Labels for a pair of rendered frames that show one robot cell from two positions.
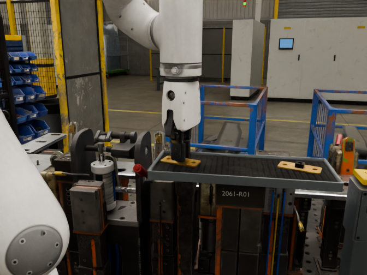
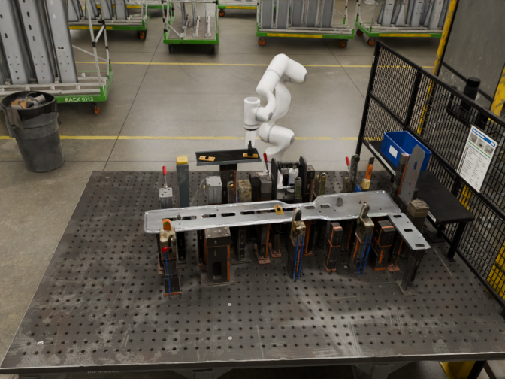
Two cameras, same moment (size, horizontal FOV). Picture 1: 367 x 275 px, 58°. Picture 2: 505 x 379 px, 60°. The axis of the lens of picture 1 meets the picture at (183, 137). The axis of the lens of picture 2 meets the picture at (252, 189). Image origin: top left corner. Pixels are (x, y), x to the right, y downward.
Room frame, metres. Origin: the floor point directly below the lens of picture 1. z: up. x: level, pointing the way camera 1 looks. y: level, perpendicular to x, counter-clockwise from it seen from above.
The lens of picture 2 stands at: (2.73, -0.77, 2.38)
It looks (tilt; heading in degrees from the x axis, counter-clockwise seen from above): 34 degrees down; 159
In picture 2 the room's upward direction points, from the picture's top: 2 degrees clockwise
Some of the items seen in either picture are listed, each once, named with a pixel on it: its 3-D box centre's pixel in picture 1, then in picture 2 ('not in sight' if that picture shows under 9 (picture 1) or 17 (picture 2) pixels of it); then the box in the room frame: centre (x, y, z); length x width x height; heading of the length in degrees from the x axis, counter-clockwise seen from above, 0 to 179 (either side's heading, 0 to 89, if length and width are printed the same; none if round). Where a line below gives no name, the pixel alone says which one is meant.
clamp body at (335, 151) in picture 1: (336, 195); (170, 261); (1.11, -0.56, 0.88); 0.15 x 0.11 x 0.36; 171
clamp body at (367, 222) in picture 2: not in sight; (361, 245); (1.29, 0.42, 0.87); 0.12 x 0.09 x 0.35; 171
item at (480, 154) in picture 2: not in sight; (476, 158); (1.29, 1.04, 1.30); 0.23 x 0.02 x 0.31; 171
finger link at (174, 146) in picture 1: (176, 147); not in sight; (0.66, 0.02, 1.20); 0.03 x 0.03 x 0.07; 65
